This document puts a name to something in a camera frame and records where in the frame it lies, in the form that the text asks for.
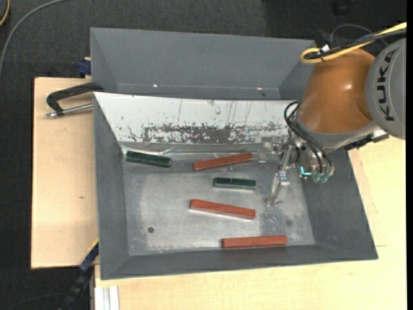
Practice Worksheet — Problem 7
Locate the grey metal bin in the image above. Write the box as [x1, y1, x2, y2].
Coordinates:
[89, 26, 379, 280]

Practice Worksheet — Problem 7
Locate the red-brown flat block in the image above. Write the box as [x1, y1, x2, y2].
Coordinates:
[220, 234, 288, 249]
[188, 198, 257, 222]
[192, 152, 254, 172]

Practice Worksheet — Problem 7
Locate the dark green flat block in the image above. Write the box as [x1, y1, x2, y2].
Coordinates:
[125, 150, 172, 169]
[212, 176, 257, 191]

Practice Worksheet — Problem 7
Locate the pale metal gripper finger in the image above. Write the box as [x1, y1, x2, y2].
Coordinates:
[265, 172, 281, 204]
[274, 172, 290, 204]

